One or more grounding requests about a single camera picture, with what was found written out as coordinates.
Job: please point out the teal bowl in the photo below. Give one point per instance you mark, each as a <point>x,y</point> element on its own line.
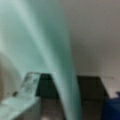
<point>34,45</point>

